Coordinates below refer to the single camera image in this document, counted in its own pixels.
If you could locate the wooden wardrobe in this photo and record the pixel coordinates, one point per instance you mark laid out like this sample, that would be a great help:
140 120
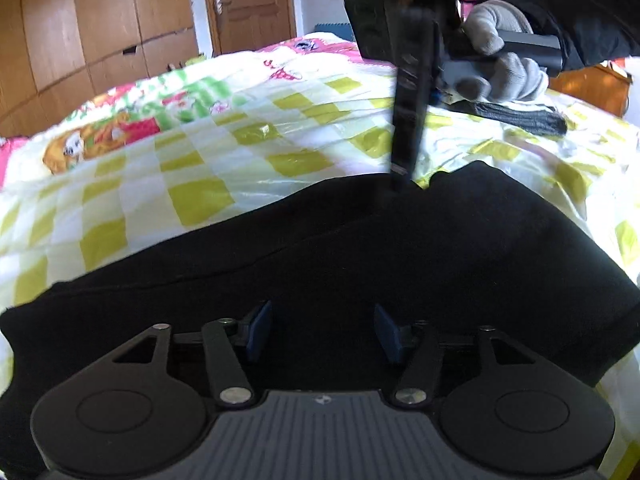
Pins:
90 25

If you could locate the yellow checkered plastic sheet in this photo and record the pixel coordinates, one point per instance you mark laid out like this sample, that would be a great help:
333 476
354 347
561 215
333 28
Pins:
225 160

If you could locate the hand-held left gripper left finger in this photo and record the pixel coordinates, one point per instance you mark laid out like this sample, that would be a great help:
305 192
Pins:
258 332

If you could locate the person's right forearm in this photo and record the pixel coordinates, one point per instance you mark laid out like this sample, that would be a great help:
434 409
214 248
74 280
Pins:
575 5

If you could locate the person's right hand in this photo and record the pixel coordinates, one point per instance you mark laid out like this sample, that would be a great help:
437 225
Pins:
515 77

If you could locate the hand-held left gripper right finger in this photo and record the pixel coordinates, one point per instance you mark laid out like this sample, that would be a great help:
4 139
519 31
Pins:
387 332

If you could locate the black pants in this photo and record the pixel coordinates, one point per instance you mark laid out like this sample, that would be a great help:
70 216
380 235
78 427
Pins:
320 260

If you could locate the cartoon printed quilt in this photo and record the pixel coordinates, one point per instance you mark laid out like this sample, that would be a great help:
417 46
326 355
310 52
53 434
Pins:
150 105

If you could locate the wooden door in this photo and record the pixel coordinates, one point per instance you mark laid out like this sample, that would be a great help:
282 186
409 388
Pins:
252 5

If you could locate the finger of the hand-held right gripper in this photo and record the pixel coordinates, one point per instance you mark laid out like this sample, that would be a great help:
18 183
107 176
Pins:
412 100

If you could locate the blue foam mat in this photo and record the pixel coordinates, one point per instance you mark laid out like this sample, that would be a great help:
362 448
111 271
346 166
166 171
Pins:
332 31

